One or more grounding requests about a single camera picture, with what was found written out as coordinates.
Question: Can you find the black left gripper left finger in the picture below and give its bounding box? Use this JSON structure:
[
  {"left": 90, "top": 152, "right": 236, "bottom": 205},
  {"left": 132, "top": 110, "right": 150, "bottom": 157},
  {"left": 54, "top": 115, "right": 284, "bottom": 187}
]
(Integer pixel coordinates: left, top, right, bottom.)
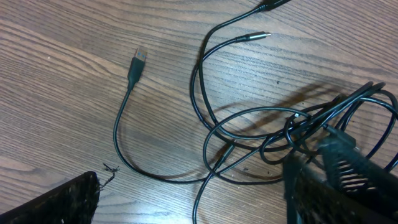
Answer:
[{"left": 1, "top": 171, "right": 100, "bottom": 224}]

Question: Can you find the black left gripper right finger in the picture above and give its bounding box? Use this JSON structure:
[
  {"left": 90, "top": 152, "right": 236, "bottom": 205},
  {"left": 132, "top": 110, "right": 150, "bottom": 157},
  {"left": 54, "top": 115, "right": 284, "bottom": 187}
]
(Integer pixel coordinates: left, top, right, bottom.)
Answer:
[{"left": 283, "top": 155, "right": 397, "bottom": 224}]

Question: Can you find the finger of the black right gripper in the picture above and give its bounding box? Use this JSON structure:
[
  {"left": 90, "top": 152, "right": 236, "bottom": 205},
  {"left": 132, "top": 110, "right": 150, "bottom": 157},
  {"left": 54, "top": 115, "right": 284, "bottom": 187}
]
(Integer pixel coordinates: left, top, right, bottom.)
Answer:
[{"left": 318, "top": 131, "right": 397, "bottom": 218}]

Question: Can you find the thin black USB-C cable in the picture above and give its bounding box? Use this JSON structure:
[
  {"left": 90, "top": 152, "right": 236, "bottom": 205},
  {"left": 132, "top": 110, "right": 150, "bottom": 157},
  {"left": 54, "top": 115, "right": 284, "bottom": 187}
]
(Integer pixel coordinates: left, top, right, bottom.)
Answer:
[{"left": 189, "top": 0, "right": 398, "bottom": 224}]

